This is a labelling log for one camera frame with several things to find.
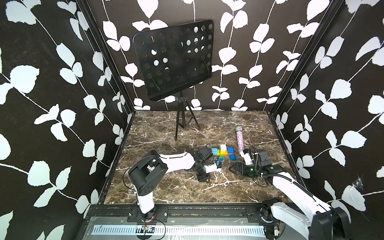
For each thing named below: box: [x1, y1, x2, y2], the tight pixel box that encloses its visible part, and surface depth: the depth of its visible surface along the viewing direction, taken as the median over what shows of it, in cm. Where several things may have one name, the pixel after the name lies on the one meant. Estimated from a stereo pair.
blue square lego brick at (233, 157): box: [229, 154, 237, 161], surface depth 96 cm
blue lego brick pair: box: [227, 147, 235, 154], surface depth 88 cm
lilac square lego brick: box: [220, 144, 227, 151], surface depth 85 cm
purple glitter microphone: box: [235, 125, 245, 155], surface depth 103 cm
